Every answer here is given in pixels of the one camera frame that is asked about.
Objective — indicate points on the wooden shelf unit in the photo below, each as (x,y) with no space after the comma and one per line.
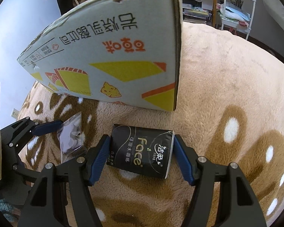
(214,4)

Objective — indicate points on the white trolley cart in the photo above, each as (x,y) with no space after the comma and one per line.
(250,9)

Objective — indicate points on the stack of papers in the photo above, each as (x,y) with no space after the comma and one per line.
(196,10)

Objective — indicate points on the black rack legs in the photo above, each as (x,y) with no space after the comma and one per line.
(282,58)

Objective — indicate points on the clear plastic bag dark contents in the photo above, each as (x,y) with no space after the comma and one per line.
(71,134)

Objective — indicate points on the printed cardboard box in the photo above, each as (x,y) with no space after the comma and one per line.
(108,52)

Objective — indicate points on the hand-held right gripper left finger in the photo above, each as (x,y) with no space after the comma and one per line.
(100,160)

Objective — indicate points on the folded light blue cloth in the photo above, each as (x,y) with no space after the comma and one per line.
(235,14)

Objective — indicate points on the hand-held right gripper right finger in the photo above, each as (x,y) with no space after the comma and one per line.
(183,160)

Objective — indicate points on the dark hanging clothes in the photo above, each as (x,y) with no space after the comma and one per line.
(68,3)

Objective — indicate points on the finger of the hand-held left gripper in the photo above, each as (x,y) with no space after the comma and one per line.
(48,126)
(28,172)

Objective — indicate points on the black tissue pack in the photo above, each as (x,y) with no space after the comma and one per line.
(139,150)

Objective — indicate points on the white wall socket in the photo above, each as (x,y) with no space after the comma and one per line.
(15,114)

